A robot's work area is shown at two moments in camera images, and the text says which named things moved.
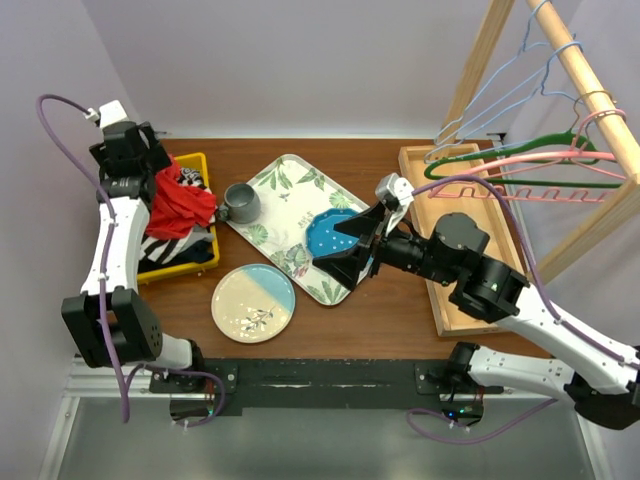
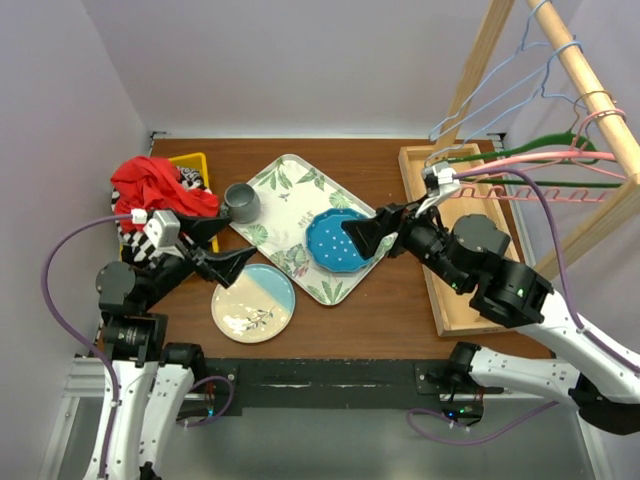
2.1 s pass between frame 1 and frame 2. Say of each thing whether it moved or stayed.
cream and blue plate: stayed
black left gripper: moved
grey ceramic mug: stayed
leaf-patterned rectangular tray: stayed
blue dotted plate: stayed
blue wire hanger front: moved
